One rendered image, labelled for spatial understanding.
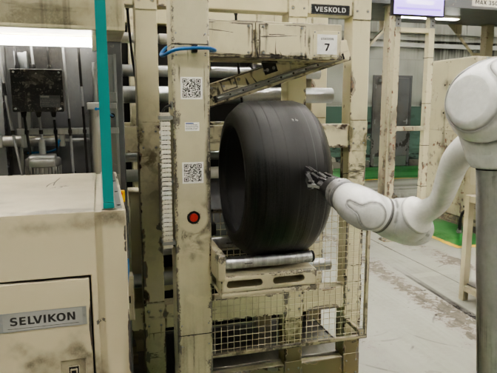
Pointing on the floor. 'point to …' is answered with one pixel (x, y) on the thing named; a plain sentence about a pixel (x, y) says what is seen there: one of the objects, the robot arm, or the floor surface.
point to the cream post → (180, 219)
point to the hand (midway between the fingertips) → (310, 172)
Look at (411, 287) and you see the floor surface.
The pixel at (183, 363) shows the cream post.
